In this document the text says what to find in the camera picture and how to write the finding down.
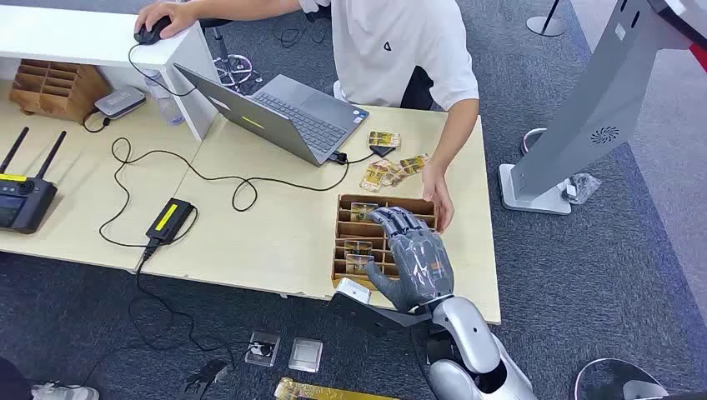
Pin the person's right hand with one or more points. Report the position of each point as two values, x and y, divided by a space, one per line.
177 16

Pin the person's left hand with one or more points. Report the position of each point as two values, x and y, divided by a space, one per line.
439 193

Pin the black remote controller with antennas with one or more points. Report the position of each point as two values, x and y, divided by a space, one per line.
25 201

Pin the person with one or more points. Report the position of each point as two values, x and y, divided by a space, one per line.
386 50

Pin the black card reader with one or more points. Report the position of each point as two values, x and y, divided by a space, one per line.
382 152

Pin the round dark base plate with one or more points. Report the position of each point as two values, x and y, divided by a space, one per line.
607 384

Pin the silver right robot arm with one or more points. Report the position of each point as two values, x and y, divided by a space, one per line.
469 337

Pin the white desk shelf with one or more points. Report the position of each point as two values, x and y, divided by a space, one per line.
83 38

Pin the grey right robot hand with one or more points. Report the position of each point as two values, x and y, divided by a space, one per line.
420 265

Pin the grey router box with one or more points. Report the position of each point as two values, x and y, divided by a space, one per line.
120 101

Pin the black computer mouse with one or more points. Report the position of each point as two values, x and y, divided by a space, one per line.
150 34

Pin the clear plastic water bottle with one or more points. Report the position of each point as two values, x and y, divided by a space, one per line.
165 102

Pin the person's right forearm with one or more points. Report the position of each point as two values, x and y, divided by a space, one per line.
243 8

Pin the grey kiosk stand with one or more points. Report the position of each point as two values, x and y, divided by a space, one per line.
596 105

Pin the black power adapter yellow label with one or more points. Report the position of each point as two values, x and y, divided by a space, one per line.
168 221

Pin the round chrome stanchion base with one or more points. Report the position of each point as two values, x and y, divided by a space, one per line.
526 141

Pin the stanchion post with round base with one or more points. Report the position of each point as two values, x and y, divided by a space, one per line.
544 25

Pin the black laptop plug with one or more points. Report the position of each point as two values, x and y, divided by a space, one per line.
338 158

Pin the square metal floor plate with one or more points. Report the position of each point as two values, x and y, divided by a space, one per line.
305 355

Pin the open floor socket box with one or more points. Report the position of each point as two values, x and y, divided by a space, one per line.
262 349

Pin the person's left forearm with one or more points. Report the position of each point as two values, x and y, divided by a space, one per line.
455 132

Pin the office chair with chrome base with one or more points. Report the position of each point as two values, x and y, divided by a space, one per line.
233 69

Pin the tall wooden slot organizer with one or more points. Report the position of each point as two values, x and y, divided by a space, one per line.
55 88

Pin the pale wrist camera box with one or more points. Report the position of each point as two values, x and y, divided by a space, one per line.
353 290

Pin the white shoe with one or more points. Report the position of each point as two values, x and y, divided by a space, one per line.
63 393

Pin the clear plastic bag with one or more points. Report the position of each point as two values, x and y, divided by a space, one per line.
583 186

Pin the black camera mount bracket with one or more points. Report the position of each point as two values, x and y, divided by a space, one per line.
381 319

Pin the gold patterned card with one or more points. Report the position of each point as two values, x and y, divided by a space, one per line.
358 247
384 139
363 212
356 266
395 172
373 179
414 164

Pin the gold foil strip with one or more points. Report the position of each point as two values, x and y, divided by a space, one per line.
320 392

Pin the wooden card organizer tray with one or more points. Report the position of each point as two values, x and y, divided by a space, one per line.
364 232

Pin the grey laptop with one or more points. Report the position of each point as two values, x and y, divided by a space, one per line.
287 116

